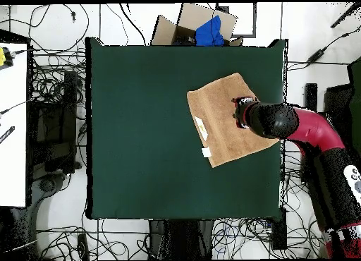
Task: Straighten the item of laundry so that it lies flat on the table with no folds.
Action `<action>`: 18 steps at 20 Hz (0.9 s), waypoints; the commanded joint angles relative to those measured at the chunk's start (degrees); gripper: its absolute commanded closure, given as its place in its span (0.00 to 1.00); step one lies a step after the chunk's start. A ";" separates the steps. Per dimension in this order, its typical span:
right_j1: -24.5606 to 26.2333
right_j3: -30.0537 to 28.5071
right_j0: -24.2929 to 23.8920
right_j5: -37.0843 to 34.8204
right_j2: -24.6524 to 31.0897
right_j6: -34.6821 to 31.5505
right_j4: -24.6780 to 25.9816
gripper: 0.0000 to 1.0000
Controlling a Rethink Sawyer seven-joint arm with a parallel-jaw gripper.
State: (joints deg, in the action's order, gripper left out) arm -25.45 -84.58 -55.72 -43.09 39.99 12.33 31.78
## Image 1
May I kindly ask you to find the white desk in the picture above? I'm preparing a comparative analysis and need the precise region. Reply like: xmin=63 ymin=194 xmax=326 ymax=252
xmin=0 ymin=42 xmax=28 ymax=208

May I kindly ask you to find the black power adapter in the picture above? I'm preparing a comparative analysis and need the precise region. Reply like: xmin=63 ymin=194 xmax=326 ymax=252
xmin=306 ymin=47 xmax=329 ymax=64

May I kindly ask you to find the black upright post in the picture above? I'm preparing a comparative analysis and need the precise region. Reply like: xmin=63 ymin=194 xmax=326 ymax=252
xmin=304 ymin=83 xmax=319 ymax=112

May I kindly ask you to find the yellow and black tool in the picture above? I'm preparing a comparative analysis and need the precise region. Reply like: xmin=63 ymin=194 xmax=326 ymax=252
xmin=0 ymin=47 xmax=14 ymax=68

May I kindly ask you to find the black square frame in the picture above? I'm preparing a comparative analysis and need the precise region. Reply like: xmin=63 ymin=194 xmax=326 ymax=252
xmin=215 ymin=2 xmax=257 ymax=38

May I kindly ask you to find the black slanted bar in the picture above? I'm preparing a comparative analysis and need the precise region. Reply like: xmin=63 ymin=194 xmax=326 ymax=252
xmin=330 ymin=2 xmax=361 ymax=30

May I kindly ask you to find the brown cardboard box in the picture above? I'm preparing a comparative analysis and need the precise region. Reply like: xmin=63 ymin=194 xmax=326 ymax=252
xmin=150 ymin=2 xmax=244 ymax=47

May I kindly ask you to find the blue cloth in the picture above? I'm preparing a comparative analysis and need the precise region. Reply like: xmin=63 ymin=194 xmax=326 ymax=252
xmin=195 ymin=15 xmax=226 ymax=47

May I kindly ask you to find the dark green table cloth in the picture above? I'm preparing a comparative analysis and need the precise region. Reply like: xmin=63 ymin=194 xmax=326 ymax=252
xmin=85 ymin=37 xmax=288 ymax=220

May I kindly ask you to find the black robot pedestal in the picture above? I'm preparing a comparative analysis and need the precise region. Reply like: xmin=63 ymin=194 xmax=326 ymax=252
xmin=148 ymin=219 xmax=216 ymax=260

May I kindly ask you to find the black computer tower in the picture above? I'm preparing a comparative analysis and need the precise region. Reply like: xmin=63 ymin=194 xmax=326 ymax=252
xmin=29 ymin=71 xmax=78 ymax=174

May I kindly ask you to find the tan terry towel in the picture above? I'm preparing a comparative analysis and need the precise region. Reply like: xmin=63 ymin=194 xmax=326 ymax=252
xmin=186 ymin=72 xmax=280 ymax=169

